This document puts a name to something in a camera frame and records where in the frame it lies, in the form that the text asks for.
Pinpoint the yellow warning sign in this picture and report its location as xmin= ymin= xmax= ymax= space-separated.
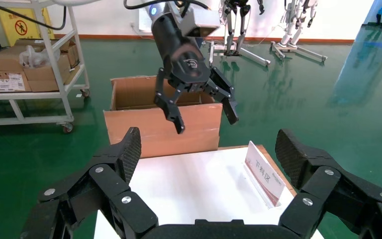
xmin=0 ymin=7 xmax=51 ymax=47

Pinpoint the wide flat cardboard box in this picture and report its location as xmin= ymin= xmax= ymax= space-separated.
xmin=0 ymin=45 xmax=71 ymax=72

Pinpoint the long black arm cable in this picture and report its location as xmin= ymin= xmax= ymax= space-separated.
xmin=0 ymin=0 xmax=68 ymax=31

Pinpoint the small brown cardboard box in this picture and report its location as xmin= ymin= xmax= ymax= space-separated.
xmin=61 ymin=40 xmax=81 ymax=69

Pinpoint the white metal stand base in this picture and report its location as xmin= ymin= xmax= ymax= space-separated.
xmin=271 ymin=0 xmax=329 ymax=63

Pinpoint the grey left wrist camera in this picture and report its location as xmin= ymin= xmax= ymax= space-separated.
xmin=178 ymin=5 xmax=222 ymax=38

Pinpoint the white wheeled cart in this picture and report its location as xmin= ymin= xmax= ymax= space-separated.
xmin=0 ymin=0 xmax=91 ymax=133

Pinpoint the cardboard box with white label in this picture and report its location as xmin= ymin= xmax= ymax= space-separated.
xmin=0 ymin=68 xmax=32 ymax=93

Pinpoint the short looped black cable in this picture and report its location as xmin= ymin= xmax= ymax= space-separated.
xmin=123 ymin=0 xmax=209 ymax=10

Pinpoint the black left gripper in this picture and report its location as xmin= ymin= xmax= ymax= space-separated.
xmin=151 ymin=14 xmax=240 ymax=135

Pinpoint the white and red table sign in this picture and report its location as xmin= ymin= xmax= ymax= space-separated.
xmin=243 ymin=140 xmax=287 ymax=210

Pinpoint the black humanoid robot on stand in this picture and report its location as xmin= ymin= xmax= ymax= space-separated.
xmin=209 ymin=0 xmax=273 ymax=67

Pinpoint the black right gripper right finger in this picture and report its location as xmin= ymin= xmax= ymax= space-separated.
xmin=275 ymin=128 xmax=382 ymax=239

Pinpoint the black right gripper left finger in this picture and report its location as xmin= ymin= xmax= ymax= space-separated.
xmin=19 ymin=126 xmax=159 ymax=239

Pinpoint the plain brown cardboard box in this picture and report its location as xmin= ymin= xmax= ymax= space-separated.
xmin=24 ymin=54 xmax=72 ymax=92

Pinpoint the large open cardboard box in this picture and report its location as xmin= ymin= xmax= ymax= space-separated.
xmin=103 ymin=75 xmax=224 ymax=159

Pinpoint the clear plastic bag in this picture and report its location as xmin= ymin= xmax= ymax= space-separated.
xmin=19 ymin=44 xmax=52 ymax=69

